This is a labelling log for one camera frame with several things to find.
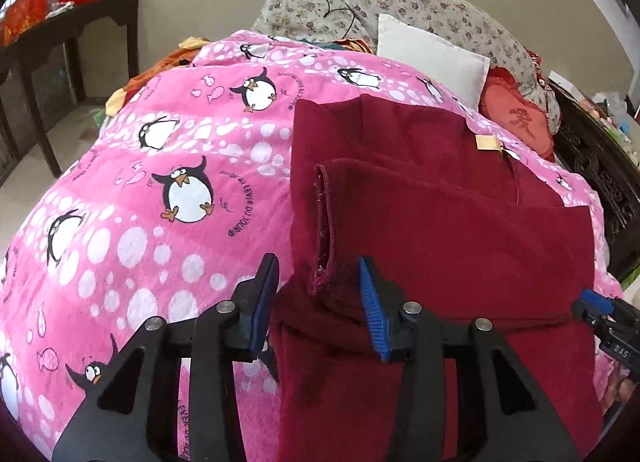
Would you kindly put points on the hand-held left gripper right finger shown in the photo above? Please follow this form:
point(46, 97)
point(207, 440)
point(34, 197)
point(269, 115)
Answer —
point(372, 309)

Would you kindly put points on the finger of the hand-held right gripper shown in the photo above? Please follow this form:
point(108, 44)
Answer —
point(595, 303)

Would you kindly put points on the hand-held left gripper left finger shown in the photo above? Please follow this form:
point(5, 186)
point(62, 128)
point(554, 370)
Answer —
point(261, 309)

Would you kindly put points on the dark red towel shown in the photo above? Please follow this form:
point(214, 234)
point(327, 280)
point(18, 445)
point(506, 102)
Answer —
point(425, 222)

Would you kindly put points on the pink penguin print blanket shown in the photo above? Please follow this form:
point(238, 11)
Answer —
point(125, 192)

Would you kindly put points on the clear plastic bag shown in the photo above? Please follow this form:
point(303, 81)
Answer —
point(617, 114)

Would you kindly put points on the red embroidered cushion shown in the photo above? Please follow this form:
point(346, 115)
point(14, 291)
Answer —
point(520, 114)

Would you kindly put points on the white pillow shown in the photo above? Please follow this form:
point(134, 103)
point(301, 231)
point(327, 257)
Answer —
point(430, 59)

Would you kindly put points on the orange cloth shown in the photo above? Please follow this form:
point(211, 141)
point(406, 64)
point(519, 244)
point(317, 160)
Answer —
point(160, 64)

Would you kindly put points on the floral pillows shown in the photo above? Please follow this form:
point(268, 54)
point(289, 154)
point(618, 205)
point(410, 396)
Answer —
point(425, 1)

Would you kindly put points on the dark wooden side table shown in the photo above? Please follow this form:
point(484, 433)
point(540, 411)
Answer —
point(75, 24)

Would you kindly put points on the large red gift box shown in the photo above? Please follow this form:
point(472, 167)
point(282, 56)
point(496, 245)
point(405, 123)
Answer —
point(22, 14)

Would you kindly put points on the carved dark wooden bed frame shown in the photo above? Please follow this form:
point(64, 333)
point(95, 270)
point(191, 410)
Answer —
point(597, 166)

